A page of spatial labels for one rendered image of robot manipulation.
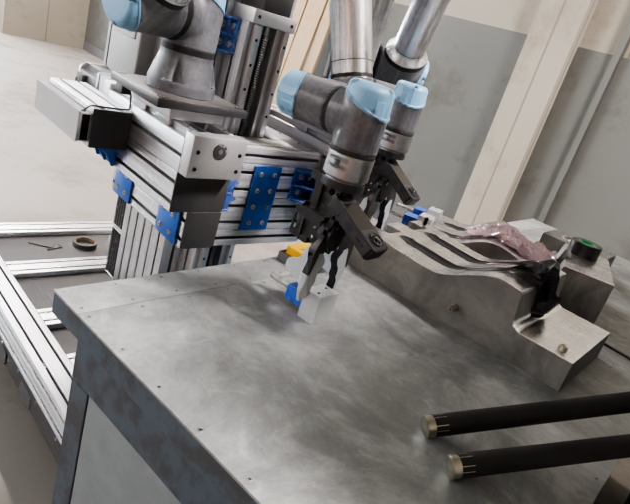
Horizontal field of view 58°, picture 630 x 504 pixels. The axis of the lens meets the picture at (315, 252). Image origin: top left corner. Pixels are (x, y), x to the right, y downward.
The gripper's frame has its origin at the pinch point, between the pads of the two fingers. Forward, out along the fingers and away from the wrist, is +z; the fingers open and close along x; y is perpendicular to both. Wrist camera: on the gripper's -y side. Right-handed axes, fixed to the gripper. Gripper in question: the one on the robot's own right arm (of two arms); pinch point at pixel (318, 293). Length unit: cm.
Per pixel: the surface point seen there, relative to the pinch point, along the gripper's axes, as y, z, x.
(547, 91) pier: 75, -45, -298
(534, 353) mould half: -30.9, 0.4, -26.1
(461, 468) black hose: -35.8, 2.1, 13.5
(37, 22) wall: 787, 63, -332
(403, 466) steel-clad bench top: -30.4, 4.4, 17.2
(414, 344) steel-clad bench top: -14.9, 4.5, -11.8
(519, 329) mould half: -26.5, -1.6, -27.5
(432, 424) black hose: -29.4, 2.0, 9.6
